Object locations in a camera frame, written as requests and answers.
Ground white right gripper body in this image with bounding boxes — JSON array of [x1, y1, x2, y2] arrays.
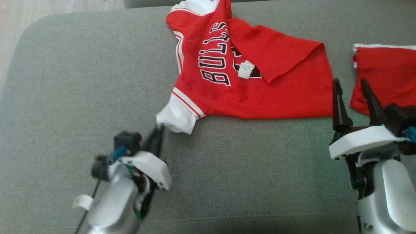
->
[[329, 125, 410, 160]]

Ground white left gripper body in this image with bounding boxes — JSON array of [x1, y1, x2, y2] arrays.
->
[[120, 151, 172, 191]]

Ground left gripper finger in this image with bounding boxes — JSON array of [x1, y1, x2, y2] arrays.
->
[[142, 127, 159, 157], [155, 124, 165, 158]]

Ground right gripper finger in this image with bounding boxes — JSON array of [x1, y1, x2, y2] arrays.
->
[[360, 78, 387, 126], [331, 78, 354, 132]]

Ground red shorts with white trim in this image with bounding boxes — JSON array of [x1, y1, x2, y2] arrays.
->
[[350, 43, 416, 116]]

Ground red Bulls basketball jersey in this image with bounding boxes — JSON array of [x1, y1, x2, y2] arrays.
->
[[156, 0, 334, 135]]

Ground large grey sofa seat cushion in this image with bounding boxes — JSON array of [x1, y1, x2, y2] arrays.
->
[[0, 0, 416, 234]]

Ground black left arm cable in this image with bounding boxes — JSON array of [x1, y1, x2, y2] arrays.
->
[[74, 146, 129, 234]]

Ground white cable label tag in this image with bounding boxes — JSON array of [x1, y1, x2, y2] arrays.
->
[[72, 194, 94, 210]]

